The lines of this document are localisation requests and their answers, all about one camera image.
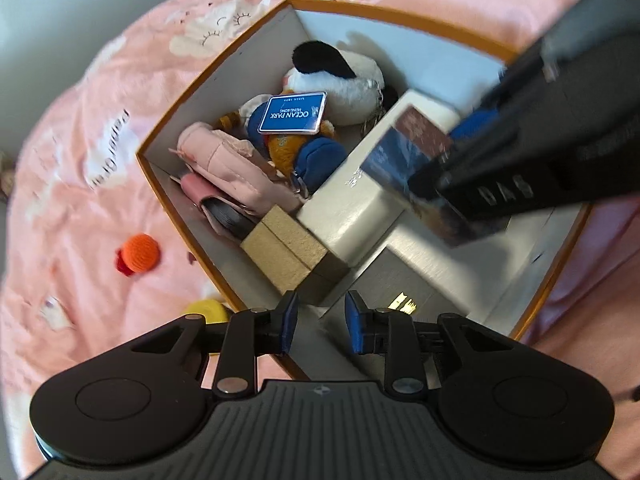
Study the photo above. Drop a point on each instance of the orange cardboard box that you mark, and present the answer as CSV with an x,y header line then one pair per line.
x,y
215,100

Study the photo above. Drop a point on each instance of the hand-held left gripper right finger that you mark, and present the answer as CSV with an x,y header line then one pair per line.
x,y
354,322

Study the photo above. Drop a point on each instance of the pink printed blanket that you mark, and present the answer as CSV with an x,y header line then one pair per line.
x,y
75,210

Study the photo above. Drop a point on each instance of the white plush toy black ear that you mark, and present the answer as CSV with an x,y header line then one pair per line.
x,y
350,85

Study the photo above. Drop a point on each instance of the yellow plastic toy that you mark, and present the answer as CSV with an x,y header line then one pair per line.
x,y
207,310

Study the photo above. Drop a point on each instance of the orange crochet ball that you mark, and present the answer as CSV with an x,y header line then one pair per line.
x,y
142,252

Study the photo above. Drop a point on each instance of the long white box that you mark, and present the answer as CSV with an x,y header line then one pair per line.
x,y
350,200

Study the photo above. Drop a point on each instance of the pink fabric pouch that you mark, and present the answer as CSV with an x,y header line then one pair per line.
x,y
220,155

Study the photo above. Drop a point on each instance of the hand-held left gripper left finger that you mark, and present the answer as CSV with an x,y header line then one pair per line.
x,y
289,322

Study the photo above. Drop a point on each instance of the dark brown card box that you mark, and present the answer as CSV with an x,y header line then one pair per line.
x,y
395,155

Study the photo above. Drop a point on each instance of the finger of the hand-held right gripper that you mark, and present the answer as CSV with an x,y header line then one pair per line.
x,y
475,125
430,180

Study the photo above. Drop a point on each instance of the orange plush toy blue tag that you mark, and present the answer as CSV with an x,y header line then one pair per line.
x,y
295,112

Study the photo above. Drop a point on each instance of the black square box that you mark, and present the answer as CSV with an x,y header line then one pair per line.
x,y
400,275

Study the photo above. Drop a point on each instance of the pink edged black case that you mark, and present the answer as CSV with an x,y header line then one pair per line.
x,y
230,217

